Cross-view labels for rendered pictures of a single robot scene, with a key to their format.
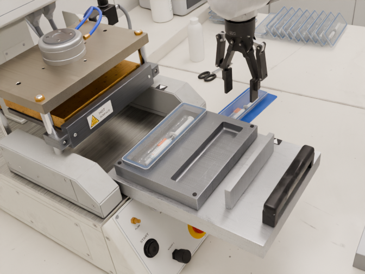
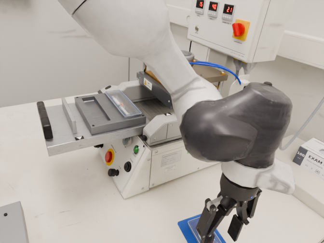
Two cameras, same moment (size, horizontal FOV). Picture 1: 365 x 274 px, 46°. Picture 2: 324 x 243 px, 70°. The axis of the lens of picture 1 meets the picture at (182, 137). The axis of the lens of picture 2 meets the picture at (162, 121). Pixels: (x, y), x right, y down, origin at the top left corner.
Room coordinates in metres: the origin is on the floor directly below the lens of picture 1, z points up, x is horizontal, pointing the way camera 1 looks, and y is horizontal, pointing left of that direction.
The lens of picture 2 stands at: (0.93, -0.56, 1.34)
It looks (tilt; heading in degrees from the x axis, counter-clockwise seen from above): 31 degrees down; 108
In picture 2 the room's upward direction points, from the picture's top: 6 degrees clockwise
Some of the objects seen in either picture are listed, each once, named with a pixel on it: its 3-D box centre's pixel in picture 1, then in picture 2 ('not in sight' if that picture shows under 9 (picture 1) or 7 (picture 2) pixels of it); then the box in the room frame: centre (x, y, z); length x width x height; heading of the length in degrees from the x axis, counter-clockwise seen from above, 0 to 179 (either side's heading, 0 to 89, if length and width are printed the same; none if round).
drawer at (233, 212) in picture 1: (212, 163); (94, 115); (0.53, -0.04, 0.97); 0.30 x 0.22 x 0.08; 51
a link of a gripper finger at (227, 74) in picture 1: (228, 80); (235, 228); (1.01, -0.15, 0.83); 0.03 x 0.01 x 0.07; 135
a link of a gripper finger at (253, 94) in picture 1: (253, 89); (207, 239); (0.95, -0.20, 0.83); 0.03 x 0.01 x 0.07; 135
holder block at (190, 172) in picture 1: (188, 149); (108, 109); (0.56, -0.01, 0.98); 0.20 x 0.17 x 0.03; 141
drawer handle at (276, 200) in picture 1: (289, 182); (44, 118); (0.45, -0.15, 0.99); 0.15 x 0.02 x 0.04; 141
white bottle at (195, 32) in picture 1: (195, 39); not in sight; (1.31, -0.09, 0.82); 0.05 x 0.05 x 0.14
